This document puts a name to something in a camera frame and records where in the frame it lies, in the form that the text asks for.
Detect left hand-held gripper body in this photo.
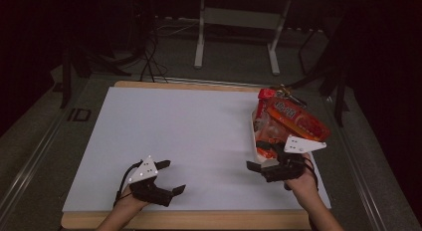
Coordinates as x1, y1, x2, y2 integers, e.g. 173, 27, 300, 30
128, 154, 173, 207

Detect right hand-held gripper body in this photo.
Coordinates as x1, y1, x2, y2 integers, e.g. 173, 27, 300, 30
262, 134, 327, 183

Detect clear bag of orange snacks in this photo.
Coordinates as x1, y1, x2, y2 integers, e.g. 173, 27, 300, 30
253, 115, 287, 159

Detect white compartment tray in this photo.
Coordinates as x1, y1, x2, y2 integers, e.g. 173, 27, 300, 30
250, 108, 291, 168

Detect red orange snack packet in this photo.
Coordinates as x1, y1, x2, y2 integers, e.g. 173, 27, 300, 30
265, 97, 331, 142

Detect red and black food packet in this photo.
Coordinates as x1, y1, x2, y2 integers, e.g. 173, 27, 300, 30
254, 87, 278, 125

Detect person's left hand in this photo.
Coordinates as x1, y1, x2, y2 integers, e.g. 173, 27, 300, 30
114, 185, 150, 214

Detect person's right hand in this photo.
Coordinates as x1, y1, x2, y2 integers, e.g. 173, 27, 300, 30
284, 152, 318, 199

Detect white table mat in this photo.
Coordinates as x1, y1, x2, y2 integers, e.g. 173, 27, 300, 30
62, 86, 332, 213

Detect black stand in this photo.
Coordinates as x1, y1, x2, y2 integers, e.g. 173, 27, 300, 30
283, 25, 350, 127
59, 41, 132, 110

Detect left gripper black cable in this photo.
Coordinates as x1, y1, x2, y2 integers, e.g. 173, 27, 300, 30
113, 160, 143, 207

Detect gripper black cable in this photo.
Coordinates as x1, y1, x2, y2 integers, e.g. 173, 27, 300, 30
113, 160, 143, 207
303, 157, 319, 193

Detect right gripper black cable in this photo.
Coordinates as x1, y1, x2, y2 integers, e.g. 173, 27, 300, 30
303, 157, 319, 193

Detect black floor cables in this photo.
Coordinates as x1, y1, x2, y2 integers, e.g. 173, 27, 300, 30
138, 21, 169, 84

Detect white metal stand frame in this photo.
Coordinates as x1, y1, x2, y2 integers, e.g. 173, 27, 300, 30
193, 0, 293, 76

